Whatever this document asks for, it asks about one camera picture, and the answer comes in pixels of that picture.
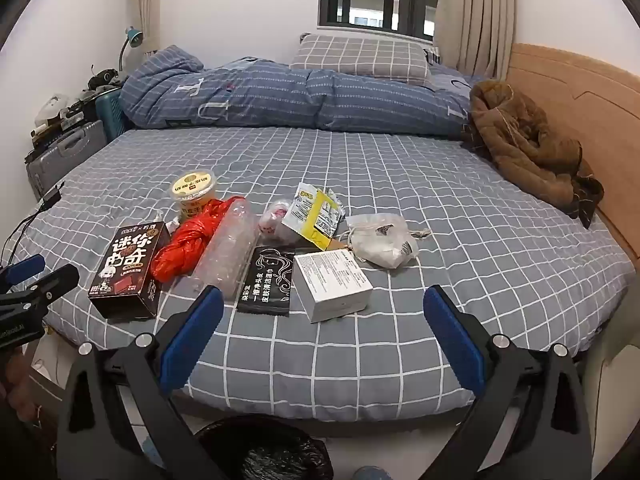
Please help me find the grey checked bed sheet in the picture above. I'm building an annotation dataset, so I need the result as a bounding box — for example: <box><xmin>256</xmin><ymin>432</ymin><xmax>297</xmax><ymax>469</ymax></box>
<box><xmin>10</xmin><ymin>127</ymin><xmax>632</xmax><ymax>423</ymax></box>

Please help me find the grey checked pillow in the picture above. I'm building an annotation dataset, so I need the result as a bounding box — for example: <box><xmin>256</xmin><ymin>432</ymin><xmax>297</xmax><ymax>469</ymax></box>
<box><xmin>290</xmin><ymin>34</ymin><xmax>436</xmax><ymax>85</ymax></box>

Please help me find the yellow lidded plastic cup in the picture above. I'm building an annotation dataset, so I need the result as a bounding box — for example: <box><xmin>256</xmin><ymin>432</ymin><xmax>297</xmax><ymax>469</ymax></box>
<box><xmin>169</xmin><ymin>170</ymin><xmax>217</xmax><ymax>221</ymax></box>

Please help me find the dark brown cookie box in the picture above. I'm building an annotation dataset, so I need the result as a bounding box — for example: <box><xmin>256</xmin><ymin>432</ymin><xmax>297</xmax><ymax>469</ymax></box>
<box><xmin>88</xmin><ymin>223</ymin><xmax>173</xmax><ymax>320</ymax></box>

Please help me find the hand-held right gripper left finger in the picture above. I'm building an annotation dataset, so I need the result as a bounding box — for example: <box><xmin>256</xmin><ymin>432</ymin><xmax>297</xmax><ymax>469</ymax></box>
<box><xmin>56</xmin><ymin>285</ymin><xmax>226</xmax><ymax>480</ymax></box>

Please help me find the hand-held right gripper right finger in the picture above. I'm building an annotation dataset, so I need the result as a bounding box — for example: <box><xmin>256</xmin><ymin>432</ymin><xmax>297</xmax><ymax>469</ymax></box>
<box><xmin>422</xmin><ymin>284</ymin><xmax>593</xmax><ymax>480</ymax></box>

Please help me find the dark clutter pile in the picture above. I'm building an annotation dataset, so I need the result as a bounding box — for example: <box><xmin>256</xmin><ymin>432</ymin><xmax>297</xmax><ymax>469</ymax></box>
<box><xmin>87</xmin><ymin>66</ymin><xmax>123</xmax><ymax>93</ymax></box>

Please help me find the white plastic bag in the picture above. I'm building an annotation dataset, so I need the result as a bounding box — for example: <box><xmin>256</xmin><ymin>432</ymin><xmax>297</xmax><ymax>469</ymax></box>
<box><xmin>340</xmin><ymin>213</ymin><xmax>432</xmax><ymax>268</ymax></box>

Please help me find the grey hard suitcase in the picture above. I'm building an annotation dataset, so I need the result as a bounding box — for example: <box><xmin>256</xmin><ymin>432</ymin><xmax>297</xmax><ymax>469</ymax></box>
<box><xmin>25</xmin><ymin>120</ymin><xmax>108</xmax><ymax>201</ymax></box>

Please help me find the red plastic bag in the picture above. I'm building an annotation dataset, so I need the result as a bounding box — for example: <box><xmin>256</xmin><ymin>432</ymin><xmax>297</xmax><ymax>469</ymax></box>
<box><xmin>150</xmin><ymin>197</ymin><xmax>241</xmax><ymax>283</ymax></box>

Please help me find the teal desk lamp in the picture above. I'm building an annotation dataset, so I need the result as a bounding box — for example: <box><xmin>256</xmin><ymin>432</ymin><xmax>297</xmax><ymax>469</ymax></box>
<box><xmin>117</xmin><ymin>26</ymin><xmax>145</xmax><ymax>73</ymax></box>

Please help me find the clear bubble wrap roll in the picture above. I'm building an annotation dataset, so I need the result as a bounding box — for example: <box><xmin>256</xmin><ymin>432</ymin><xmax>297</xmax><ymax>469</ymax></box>
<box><xmin>192</xmin><ymin>200</ymin><xmax>263</xmax><ymax>301</ymax></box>

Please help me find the wooden headboard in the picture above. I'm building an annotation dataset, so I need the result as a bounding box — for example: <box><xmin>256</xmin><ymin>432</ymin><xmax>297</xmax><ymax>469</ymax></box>
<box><xmin>505</xmin><ymin>42</ymin><xmax>640</xmax><ymax>266</ymax></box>

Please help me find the small clear plastic bag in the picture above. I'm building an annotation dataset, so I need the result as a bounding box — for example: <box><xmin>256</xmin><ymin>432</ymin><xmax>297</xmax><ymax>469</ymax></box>
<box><xmin>257</xmin><ymin>199</ymin><xmax>293</xmax><ymax>238</ymax></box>

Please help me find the teal hard suitcase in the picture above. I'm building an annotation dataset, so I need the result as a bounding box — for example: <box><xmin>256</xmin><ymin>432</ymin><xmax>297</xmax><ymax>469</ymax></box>
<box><xmin>95</xmin><ymin>86</ymin><xmax>127</xmax><ymax>141</ymax></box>

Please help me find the blue striped quilt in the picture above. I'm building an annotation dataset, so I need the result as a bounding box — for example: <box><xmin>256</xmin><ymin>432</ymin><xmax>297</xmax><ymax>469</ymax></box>
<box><xmin>121</xmin><ymin>45</ymin><xmax>486</xmax><ymax>141</ymax></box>

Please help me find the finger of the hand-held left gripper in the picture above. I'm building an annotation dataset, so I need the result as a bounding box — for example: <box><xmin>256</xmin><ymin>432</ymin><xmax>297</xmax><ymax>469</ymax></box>
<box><xmin>0</xmin><ymin>254</ymin><xmax>47</xmax><ymax>288</ymax></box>
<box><xmin>0</xmin><ymin>263</ymin><xmax>81</xmax><ymax>321</ymax></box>

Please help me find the yellow white foil wrapper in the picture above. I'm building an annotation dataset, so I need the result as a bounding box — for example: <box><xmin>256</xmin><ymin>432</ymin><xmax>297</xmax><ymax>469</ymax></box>
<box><xmin>280</xmin><ymin>182</ymin><xmax>347</xmax><ymax>252</ymax></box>

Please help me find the black charger with cable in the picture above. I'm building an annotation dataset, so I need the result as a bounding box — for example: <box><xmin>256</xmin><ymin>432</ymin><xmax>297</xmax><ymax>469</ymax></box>
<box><xmin>0</xmin><ymin>182</ymin><xmax>66</xmax><ymax>266</ymax></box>

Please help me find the white cardboard box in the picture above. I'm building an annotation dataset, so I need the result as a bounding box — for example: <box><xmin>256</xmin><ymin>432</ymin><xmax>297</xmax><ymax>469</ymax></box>
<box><xmin>293</xmin><ymin>247</ymin><xmax>375</xmax><ymax>324</ymax></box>

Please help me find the black flat packet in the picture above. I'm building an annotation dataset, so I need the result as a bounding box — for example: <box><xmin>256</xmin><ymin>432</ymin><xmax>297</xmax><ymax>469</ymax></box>
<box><xmin>236</xmin><ymin>246</ymin><xmax>301</xmax><ymax>317</ymax></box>

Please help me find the beige curtain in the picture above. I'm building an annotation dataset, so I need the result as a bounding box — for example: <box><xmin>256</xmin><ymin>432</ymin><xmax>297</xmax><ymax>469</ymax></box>
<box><xmin>129</xmin><ymin>0</ymin><xmax>168</xmax><ymax>56</ymax></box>
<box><xmin>432</xmin><ymin>0</ymin><xmax>516</xmax><ymax>78</ymax></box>

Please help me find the black bin bag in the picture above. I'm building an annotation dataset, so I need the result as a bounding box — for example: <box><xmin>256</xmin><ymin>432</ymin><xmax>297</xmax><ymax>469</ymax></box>
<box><xmin>192</xmin><ymin>415</ymin><xmax>335</xmax><ymax>480</ymax></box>

